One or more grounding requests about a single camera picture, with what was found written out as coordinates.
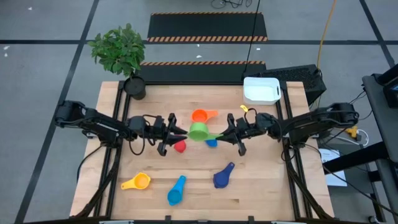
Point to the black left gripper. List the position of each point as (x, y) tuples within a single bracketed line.
[(155, 130)]

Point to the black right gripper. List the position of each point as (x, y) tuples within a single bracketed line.
[(255, 127)]

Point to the red measuring cup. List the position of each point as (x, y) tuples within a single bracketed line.
[(180, 147)]

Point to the small royal blue measuring cup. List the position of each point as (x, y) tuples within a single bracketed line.
[(212, 143)]

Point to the green measuring cup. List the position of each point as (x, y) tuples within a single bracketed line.
[(198, 132)]

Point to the orange measuring cup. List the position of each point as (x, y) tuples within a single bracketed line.
[(200, 115)]

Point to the navy blue measuring cup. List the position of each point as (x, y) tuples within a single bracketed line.
[(221, 180)]

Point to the yellow measuring cup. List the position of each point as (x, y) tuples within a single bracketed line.
[(141, 181)]

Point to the light blue measuring cup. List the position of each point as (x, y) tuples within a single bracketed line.
[(174, 196)]

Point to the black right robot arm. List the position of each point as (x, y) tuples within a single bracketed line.
[(311, 123)]

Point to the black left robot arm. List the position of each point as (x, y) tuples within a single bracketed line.
[(93, 123)]

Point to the white plastic basket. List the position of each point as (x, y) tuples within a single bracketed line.
[(261, 91)]

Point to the yellow tag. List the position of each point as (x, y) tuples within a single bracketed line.
[(244, 108)]

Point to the black hazard-striped floor mat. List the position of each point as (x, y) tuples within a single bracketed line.
[(199, 73), (206, 26)]

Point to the black computer case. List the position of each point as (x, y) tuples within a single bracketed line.
[(298, 76)]

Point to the white paper sheet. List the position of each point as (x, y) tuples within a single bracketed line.
[(329, 154)]

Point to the green plant in black pot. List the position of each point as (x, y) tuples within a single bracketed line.
[(119, 51)]

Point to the yellow power plug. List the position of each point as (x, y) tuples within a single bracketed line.
[(353, 131)]

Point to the grey cart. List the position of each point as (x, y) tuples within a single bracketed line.
[(382, 124)]

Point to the black table frame rails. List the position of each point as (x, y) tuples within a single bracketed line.
[(284, 90), (119, 93)]

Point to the black edge bracket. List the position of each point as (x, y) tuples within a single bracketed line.
[(251, 218), (168, 218)]

